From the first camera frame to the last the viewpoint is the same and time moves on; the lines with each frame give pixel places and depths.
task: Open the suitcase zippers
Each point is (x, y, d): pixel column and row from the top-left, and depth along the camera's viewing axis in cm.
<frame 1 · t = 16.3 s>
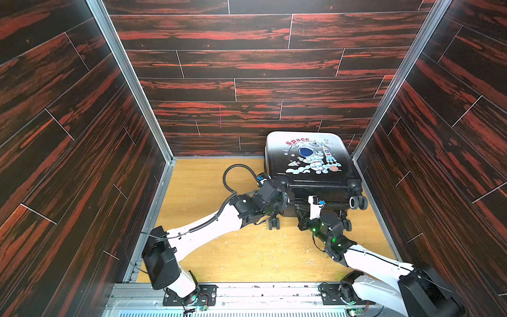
left hand: (288, 199, 74), fingers open
right hand: (300, 207, 85), fingers closed
black white astronaut suitcase: (313, 164, 86), point 26 cm above the table

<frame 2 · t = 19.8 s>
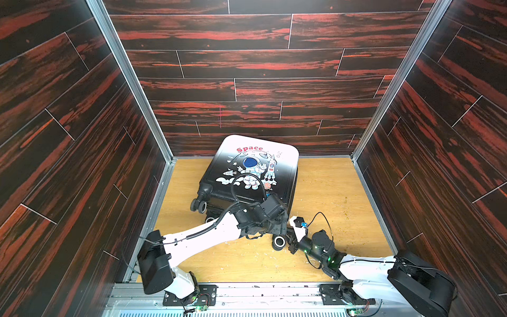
left hand: (281, 226, 74), fingers open
right hand: (284, 226, 83), fingers closed
black white astronaut suitcase: (247, 169, 87), point 24 cm above the table

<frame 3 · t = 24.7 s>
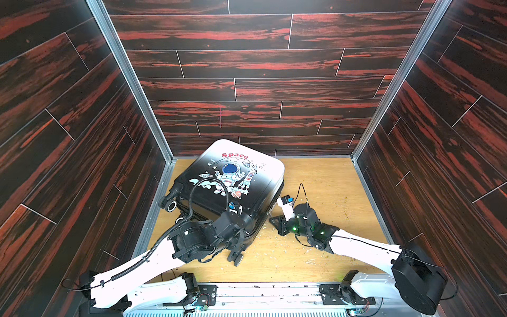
left hand: (242, 235, 68), fingers open
right hand: (273, 216, 84), fingers closed
black white astronaut suitcase: (247, 175, 82), point 26 cm above the table

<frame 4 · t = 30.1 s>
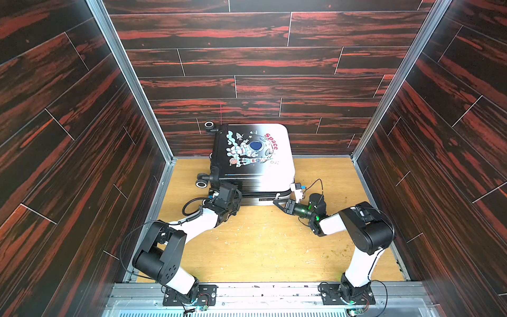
left hand: (244, 194, 92), fingers open
right hand: (276, 200, 90), fingers open
black white astronaut suitcase: (258, 158, 91), point 24 cm above the table

